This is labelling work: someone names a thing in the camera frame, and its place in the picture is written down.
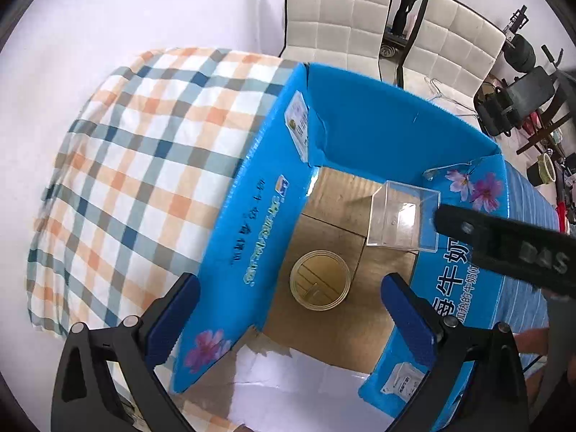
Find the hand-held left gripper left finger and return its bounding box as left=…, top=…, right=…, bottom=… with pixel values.
left=50, top=271, right=212, bottom=432

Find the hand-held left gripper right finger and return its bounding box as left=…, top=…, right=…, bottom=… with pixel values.
left=380, top=272, right=529, bottom=432

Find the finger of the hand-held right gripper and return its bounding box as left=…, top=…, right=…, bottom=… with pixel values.
left=433, top=204, right=523, bottom=280

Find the clear plastic box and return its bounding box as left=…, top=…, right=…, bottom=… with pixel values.
left=366, top=180, right=442, bottom=253

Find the blue cardboard box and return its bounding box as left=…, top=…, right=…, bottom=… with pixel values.
left=168, top=62, right=514, bottom=430

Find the person's right forearm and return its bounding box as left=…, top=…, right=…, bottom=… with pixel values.
left=515, top=326, right=552, bottom=361

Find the red cloth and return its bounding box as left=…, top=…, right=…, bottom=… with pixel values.
left=555, top=202, right=576, bottom=230

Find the green waste bin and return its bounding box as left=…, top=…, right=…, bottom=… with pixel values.
left=531, top=153, right=559, bottom=185

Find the black weight bench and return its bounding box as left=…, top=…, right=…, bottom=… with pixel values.
left=473, top=67, right=576, bottom=138

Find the plaid bed sheet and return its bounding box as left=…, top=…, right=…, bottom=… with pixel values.
left=26, top=47, right=300, bottom=432

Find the barbell with black plates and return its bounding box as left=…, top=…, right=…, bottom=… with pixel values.
left=501, top=6, right=536, bottom=73

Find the white quilted chair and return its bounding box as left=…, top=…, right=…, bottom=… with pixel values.
left=398, top=0, right=508, bottom=113
left=279, top=0, right=397, bottom=77

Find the wire clothes hanger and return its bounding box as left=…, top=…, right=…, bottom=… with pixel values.
left=425, top=76, right=480, bottom=120

